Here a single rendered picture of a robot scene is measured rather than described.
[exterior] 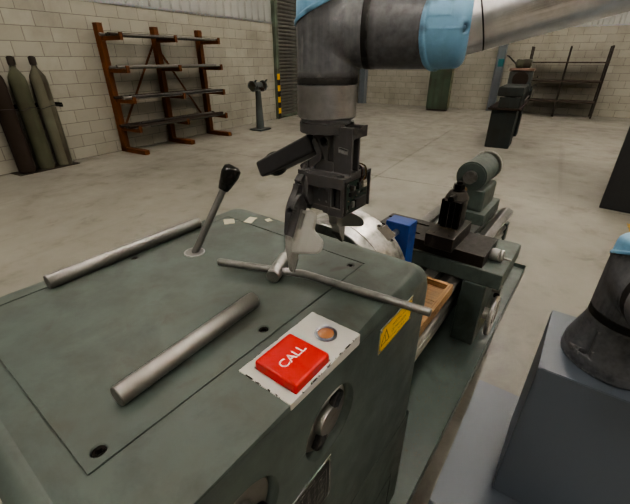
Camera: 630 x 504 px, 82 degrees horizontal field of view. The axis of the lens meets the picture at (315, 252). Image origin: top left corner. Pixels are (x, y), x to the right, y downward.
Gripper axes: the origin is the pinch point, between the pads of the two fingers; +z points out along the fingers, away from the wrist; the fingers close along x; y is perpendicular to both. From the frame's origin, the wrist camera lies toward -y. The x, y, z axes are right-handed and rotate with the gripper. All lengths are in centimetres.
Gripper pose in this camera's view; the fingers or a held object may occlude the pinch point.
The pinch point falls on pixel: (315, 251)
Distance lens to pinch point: 58.0
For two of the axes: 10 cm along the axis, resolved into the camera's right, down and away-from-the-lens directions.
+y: 8.0, 2.8, -5.4
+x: 6.0, -3.7, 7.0
